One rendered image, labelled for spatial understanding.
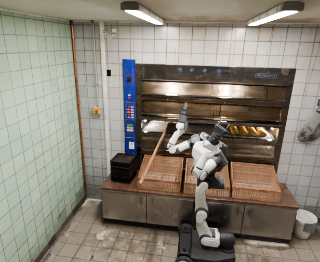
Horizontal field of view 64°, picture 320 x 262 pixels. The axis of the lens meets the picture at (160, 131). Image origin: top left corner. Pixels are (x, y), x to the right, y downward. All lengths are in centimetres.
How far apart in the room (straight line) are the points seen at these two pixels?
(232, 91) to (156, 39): 114
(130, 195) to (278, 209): 180
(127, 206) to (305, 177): 240
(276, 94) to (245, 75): 45
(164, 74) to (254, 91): 115
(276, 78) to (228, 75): 57
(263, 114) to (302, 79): 58
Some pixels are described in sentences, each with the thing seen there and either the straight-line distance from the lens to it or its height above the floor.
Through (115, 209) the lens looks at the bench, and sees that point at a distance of 361.
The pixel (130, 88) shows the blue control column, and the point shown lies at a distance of 344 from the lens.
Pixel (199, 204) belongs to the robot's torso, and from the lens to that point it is 290.
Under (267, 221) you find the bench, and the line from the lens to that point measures 356.
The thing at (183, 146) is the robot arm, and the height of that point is 132.
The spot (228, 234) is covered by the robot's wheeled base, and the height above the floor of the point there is 36.
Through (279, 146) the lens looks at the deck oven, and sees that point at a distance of 370.
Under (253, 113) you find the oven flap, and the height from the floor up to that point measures 154.
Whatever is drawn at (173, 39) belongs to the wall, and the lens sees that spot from 332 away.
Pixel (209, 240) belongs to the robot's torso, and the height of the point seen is 32.
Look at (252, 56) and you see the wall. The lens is 337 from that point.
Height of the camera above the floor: 236
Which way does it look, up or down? 19 degrees down
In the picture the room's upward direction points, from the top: 1 degrees clockwise
